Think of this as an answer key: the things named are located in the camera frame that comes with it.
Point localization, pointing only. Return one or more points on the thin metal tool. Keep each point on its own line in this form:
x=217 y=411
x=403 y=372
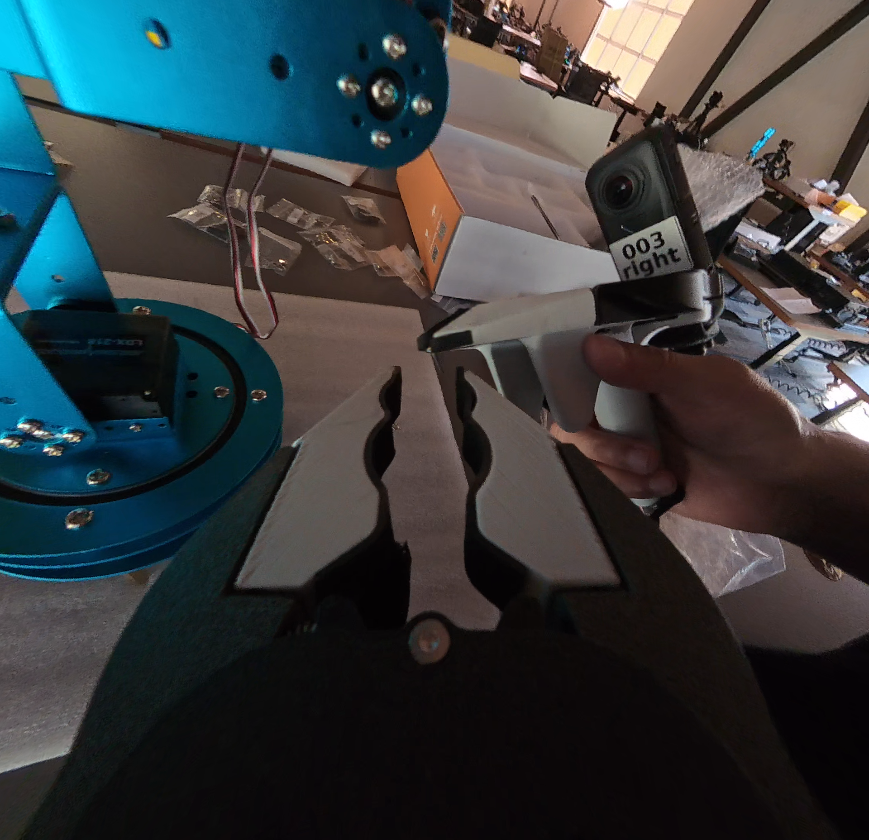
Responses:
x=543 y=215

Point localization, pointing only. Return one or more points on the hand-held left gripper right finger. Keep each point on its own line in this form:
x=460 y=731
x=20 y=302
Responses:
x=536 y=514

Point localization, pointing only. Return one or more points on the person's right hand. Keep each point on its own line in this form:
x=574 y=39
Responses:
x=733 y=446

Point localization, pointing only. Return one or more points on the pile of small screw bags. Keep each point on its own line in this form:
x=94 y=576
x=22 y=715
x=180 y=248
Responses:
x=282 y=249

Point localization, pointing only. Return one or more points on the person's black shirt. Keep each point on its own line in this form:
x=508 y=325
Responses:
x=815 y=718

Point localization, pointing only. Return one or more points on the blue toy robot arm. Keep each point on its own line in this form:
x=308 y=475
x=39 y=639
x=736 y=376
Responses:
x=203 y=59

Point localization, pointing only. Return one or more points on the orange white cardboard box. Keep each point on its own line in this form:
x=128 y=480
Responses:
x=434 y=215

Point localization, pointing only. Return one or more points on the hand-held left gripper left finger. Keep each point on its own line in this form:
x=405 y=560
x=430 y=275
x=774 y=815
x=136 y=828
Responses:
x=319 y=514

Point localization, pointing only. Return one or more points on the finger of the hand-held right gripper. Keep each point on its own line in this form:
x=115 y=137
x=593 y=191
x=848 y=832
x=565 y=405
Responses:
x=516 y=378
x=529 y=314

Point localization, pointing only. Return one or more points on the white foam sheet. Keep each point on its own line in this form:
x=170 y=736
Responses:
x=339 y=337

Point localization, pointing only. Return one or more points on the crumpled clear plastic bag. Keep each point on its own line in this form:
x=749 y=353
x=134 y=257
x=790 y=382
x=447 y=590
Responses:
x=726 y=555

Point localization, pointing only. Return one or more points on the bubble wrap roll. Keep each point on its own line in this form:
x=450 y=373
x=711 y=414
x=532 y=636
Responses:
x=726 y=181

